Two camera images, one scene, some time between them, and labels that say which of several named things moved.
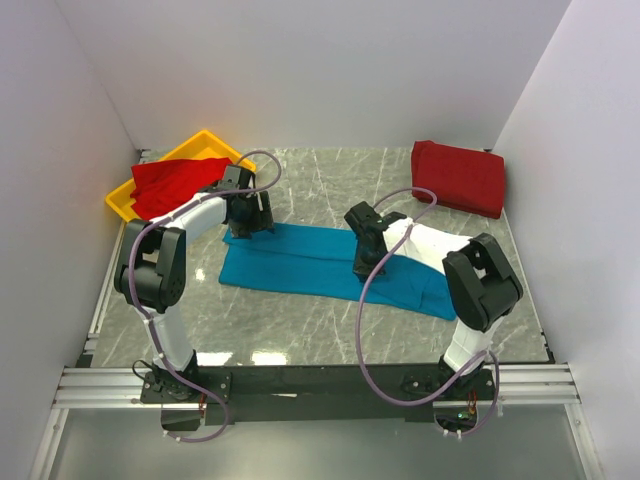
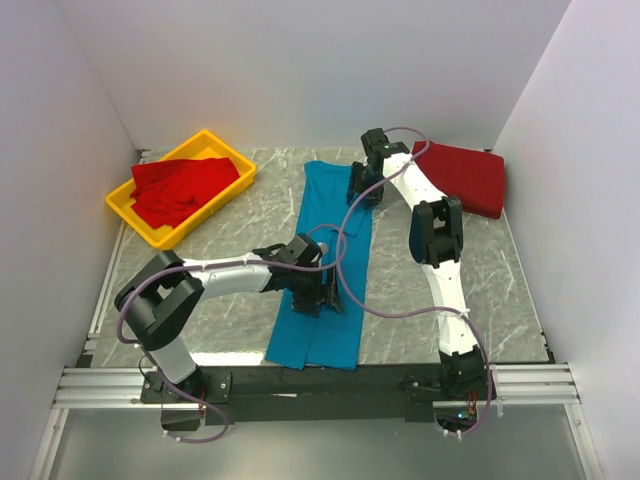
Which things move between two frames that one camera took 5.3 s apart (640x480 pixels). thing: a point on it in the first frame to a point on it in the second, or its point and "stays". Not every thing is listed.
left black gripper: x=263 y=219 to x=307 y=303
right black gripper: x=360 y=268 to x=354 y=183
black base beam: x=341 y=394 stays
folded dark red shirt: x=464 y=179 stays
